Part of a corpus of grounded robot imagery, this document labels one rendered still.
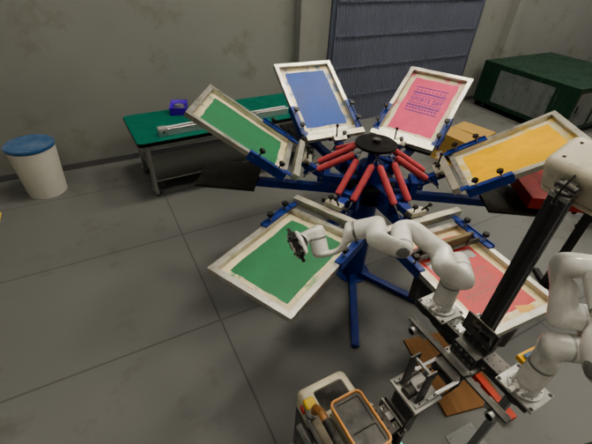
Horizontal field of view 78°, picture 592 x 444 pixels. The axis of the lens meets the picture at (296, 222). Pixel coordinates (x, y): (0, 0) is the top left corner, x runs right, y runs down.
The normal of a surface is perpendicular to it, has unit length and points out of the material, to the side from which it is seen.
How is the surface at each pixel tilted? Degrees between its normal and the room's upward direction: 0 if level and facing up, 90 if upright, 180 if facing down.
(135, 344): 0
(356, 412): 0
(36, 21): 90
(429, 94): 32
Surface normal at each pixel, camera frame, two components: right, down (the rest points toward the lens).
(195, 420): 0.04, -0.79
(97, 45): 0.47, 0.55
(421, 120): -0.27, -0.42
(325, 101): 0.26, -0.37
